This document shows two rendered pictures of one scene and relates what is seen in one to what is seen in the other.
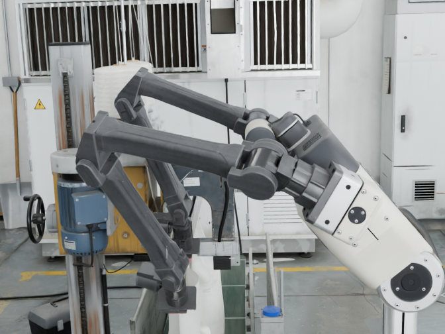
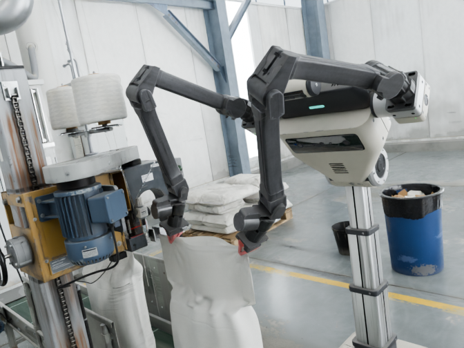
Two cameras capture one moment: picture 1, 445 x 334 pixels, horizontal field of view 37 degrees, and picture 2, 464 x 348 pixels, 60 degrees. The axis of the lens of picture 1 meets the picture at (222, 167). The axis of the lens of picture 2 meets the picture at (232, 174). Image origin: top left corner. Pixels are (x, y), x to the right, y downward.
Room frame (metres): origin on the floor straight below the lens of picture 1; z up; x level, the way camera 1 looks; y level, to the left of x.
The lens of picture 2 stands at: (0.84, 1.06, 1.50)
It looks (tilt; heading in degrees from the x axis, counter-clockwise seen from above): 9 degrees down; 313
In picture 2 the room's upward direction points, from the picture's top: 9 degrees counter-clockwise
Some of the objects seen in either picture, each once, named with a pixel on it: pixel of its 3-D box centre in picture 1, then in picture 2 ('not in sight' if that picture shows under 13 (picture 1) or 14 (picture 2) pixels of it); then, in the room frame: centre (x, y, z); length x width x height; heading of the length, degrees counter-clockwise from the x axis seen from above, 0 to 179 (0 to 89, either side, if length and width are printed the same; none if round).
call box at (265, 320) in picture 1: (271, 321); not in sight; (2.11, -0.15, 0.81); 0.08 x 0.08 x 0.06; 88
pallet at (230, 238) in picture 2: not in sight; (239, 224); (4.19, -2.49, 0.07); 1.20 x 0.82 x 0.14; 90
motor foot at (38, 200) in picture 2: not in sight; (59, 206); (2.18, 0.49, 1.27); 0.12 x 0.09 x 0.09; 88
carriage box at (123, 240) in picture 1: (106, 203); (65, 222); (2.34, 0.42, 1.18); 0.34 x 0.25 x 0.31; 88
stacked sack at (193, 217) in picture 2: not in sight; (208, 211); (4.38, -2.20, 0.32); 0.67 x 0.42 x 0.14; 92
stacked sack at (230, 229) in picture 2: not in sight; (219, 223); (4.18, -2.14, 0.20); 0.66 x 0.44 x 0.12; 178
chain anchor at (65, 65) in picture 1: (64, 67); (12, 90); (2.27, 0.52, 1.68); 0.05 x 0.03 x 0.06; 88
